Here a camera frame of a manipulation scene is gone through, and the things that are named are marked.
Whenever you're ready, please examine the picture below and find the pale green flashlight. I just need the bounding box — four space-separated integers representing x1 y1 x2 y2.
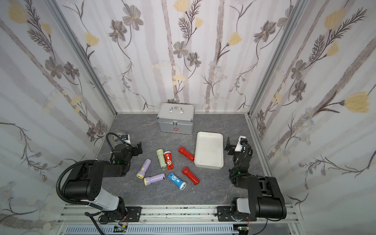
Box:
156 149 167 168

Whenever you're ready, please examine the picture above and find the purple flashlight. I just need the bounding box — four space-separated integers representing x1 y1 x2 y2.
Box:
136 159 151 179
144 173 165 186

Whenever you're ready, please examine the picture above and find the red flashlight white logo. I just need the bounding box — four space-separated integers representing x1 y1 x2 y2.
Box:
164 151 174 170

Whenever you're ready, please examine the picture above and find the blue flashlight white logo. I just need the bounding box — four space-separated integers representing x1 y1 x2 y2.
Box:
168 173 187 191

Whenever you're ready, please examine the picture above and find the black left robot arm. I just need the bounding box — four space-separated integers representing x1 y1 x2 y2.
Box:
56 132 143 223

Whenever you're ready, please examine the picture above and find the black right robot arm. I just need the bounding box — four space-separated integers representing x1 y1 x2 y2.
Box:
224 136 287 222

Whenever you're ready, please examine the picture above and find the white plastic storage tray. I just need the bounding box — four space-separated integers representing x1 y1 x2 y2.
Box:
194 131 224 170

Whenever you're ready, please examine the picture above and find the clear tape roll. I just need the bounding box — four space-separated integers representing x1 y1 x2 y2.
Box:
116 132 130 142

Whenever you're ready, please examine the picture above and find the silver aluminium first-aid case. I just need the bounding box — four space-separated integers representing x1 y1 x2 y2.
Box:
157 103 195 134

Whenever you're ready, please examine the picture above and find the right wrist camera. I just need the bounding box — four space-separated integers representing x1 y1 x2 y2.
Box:
235 136 248 152

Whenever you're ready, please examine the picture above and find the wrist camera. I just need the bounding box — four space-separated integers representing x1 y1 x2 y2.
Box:
118 134 131 145
235 136 248 152

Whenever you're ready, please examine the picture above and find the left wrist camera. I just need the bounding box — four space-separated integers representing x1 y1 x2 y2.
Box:
118 134 131 145

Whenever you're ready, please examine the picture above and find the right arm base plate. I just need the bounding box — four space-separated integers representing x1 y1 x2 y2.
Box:
215 206 249 222

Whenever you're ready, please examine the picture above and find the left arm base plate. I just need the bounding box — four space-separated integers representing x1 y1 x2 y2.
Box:
99 207 142 224

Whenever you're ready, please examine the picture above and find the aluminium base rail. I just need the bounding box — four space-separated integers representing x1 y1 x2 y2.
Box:
55 204 303 235

